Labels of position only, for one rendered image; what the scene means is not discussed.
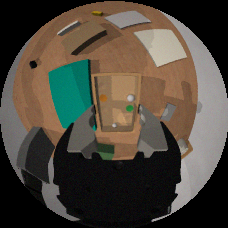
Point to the grey mug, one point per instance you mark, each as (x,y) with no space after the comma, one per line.
(182,145)

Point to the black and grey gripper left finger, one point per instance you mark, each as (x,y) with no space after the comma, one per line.
(78,142)

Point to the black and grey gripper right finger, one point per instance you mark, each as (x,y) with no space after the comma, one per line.
(156,141)

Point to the brown rectangular box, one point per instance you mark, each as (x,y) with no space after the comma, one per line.
(190,149)

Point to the tan rectangular box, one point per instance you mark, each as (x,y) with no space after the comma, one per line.
(83,36)

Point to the wooden ball-in-hole puzzle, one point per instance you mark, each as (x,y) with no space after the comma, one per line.
(116,99)

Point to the small yellow block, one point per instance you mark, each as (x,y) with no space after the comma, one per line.
(97,13)

